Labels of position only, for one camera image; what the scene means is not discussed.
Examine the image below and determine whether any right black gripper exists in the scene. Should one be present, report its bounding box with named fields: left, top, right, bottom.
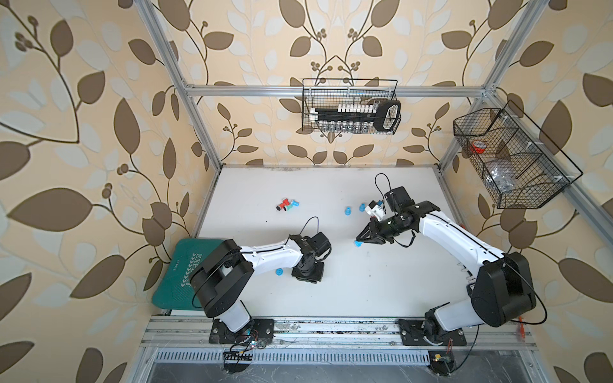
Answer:
left=357, top=214, right=409, bottom=244

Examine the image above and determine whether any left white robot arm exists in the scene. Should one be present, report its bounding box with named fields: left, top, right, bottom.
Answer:
left=188, top=232, right=332, bottom=334

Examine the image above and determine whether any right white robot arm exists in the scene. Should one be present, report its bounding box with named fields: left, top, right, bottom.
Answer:
left=356, top=187, right=541, bottom=343

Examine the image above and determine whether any small circuit board left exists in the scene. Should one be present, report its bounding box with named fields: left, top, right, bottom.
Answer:
left=222, top=341, right=268, bottom=374

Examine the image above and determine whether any small circuit board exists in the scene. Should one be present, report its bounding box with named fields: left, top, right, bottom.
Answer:
left=222, top=341, right=268, bottom=374
left=428, top=351, right=456, bottom=377

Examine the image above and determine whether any clear plastic bag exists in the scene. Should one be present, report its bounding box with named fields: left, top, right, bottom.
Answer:
left=485, top=159, right=518, bottom=193

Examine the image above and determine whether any green plastic tool case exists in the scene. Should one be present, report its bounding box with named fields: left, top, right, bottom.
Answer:
left=152, top=238, right=223, bottom=311

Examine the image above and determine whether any small circuit board right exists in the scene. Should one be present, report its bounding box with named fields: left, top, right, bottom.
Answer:
left=428, top=351, right=456, bottom=377

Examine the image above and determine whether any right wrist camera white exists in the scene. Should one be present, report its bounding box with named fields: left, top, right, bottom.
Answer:
left=365, top=200, right=386, bottom=222

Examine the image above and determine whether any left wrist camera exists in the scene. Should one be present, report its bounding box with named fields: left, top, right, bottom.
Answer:
left=307, top=232, right=331, bottom=261

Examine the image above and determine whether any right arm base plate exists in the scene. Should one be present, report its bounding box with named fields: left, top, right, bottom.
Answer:
left=397, top=319, right=467, bottom=346

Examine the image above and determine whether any socket rail tool black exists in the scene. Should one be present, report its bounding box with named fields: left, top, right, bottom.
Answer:
left=306, top=100, right=402, bottom=135

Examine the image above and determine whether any black wire basket back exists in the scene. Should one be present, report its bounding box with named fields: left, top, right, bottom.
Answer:
left=301, top=78, right=402, bottom=135

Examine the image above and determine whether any black wire basket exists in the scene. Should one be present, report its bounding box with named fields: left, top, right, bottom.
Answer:
left=453, top=100, right=584, bottom=209
left=301, top=78, right=402, bottom=135

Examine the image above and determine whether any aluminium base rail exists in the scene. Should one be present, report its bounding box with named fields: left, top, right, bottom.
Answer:
left=140, top=315, right=538, bottom=352

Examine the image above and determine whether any black wire basket right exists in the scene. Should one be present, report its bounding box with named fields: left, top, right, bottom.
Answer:
left=453, top=100, right=584, bottom=209

